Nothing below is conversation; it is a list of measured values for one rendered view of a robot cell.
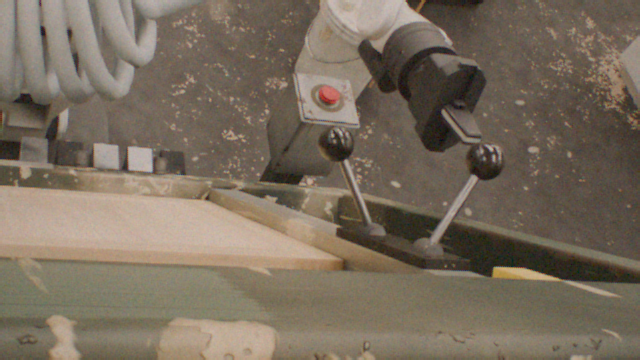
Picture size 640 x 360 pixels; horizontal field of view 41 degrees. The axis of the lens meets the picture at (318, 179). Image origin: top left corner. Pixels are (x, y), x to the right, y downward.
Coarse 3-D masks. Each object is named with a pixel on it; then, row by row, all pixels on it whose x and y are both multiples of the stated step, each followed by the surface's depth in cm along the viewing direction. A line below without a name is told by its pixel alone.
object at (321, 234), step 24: (216, 192) 139; (240, 192) 141; (264, 216) 116; (288, 216) 110; (312, 216) 113; (312, 240) 100; (336, 240) 94; (360, 264) 88; (384, 264) 83; (408, 264) 78
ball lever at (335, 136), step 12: (324, 132) 88; (336, 132) 87; (348, 132) 88; (324, 144) 88; (336, 144) 87; (348, 144) 88; (324, 156) 88; (336, 156) 88; (348, 156) 88; (348, 168) 89; (348, 180) 90; (360, 204) 90; (360, 216) 91; (360, 228) 92; (372, 228) 90
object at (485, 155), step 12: (480, 144) 81; (492, 144) 81; (468, 156) 81; (480, 156) 80; (492, 156) 80; (504, 156) 81; (468, 168) 81; (480, 168) 80; (492, 168) 80; (468, 180) 81; (468, 192) 81; (456, 204) 81; (444, 216) 81; (444, 228) 80; (420, 240) 81; (432, 240) 80; (420, 252) 79; (432, 252) 79
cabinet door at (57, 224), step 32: (0, 192) 124; (32, 192) 127; (64, 192) 131; (0, 224) 92; (32, 224) 95; (64, 224) 97; (96, 224) 100; (128, 224) 104; (160, 224) 107; (192, 224) 110; (224, 224) 113; (256, 224) 116; (32, 256) 79; (64, 256) 80; (96, 256) 81; (128, 256) 82; (160, 256) 84; (192, 256) 85; (224, 256) 86; (256, 256) 87; (288, 256) 89; (320, 256) 92
